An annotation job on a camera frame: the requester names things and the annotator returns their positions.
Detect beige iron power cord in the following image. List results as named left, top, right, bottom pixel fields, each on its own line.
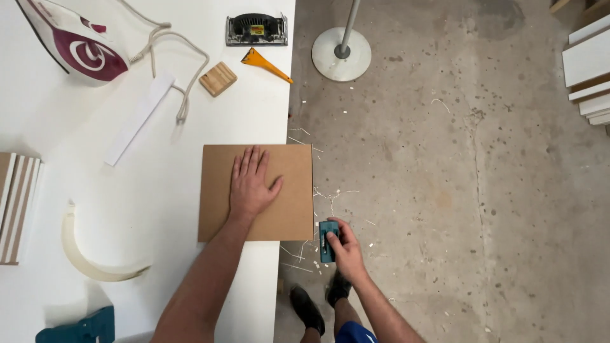
left=117, top=0, right=210, bottom=125

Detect teal power tool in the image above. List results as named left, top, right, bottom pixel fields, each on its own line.
left=35, top=305, right=116, bottom=343

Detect black and grey sanding block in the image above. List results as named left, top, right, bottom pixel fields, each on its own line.
left=225, top=13, right=289, bottom=47

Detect white round stand base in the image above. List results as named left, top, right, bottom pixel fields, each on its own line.
left=312, top=27, right=372, bottom=83

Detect pile of white boards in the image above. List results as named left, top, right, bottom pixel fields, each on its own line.
left=549, top=0, right=610, bottom=126

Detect white edge banding strip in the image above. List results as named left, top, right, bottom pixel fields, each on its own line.
left=104, top=72, right=176, bottom=167

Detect white and maroon clothes iron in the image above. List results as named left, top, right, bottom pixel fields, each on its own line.
left=15, top=0, right=130, bottom=87

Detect small striped wooden block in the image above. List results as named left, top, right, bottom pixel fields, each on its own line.
left=199, top=61, right=238, bottom=98

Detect orange plastic scraper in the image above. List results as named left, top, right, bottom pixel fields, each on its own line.
left=241, top=47, right=294, bottom=84

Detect person's black left shoe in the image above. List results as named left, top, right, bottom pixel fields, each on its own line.
left=290, top=285, right=326, bottom=336

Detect curled cream edge banding strip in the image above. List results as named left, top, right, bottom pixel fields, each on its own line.
left=61, top=199, right=152, bottom=283

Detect teal edge trimmer tool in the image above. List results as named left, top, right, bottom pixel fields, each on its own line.
left=319, top=220, right=339, bottom=264

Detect person's right leg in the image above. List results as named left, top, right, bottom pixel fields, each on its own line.
left=333, top=298, right=363, bottom=336

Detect person's left hand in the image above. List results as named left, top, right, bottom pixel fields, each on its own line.
left=229, top=145, right=285, bottom=222

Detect person's black shoe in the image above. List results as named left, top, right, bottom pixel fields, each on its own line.
left=326, top=270, right=353, bottom=308
left=290, top=285, right=326, bottom=336

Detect grey metal stand pole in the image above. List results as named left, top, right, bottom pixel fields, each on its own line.
left=334, top=0, right=361, bottom=60

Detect person's black right shoe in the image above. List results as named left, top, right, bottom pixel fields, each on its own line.
left=326, top=270, right=353, bottom=308

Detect stack of white edged panels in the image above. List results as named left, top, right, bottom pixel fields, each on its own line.
left=0, top=152, right=44, bottom=266

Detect person's right hand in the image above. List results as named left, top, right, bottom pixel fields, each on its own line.
left=326, top=218, right=369, bottom=285

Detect brown square fibreboard panel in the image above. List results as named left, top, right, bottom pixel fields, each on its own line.
left=198, top=144, right=315, bottom=243

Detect person's blue shorts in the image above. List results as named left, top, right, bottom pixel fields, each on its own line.
left=335, top=320, right=378, bottom=343

